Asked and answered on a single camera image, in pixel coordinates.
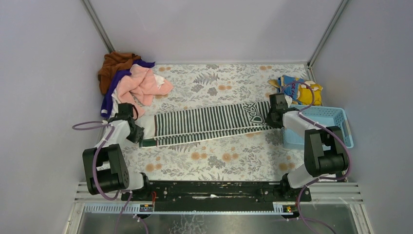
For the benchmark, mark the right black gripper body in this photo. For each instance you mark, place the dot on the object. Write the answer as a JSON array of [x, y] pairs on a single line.
[[272, 117]]

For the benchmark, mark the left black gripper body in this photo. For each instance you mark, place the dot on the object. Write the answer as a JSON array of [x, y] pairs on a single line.
[[137, 133]]

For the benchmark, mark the green white striped towel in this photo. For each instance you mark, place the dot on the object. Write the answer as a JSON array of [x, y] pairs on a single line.
[[195, 125]]

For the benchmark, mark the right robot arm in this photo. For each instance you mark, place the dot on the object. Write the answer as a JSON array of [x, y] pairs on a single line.
[[325, 152]]

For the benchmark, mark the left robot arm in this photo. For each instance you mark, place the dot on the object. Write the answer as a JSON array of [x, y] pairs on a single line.
[[104, 164]]

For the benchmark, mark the purple towel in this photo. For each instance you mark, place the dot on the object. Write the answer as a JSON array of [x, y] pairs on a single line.
[[107, 103]]

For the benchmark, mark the pink towel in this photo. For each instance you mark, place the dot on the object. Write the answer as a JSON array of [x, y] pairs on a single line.
[[141, 86]]

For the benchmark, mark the blue yellow cartoon towel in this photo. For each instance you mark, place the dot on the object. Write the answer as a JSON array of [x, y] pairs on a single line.
[[298, 89]]

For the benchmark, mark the brown towel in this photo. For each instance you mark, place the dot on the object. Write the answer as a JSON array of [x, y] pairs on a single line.
[[114, 62]]

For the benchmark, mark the floral table cloth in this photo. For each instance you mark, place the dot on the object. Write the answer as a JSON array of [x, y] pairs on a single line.
[[251, 157]]

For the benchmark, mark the light blue plastic basket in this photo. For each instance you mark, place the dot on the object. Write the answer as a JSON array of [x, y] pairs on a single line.
[[327, 116]]

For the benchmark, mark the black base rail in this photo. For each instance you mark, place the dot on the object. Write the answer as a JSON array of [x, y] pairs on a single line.
[[216, 196]]

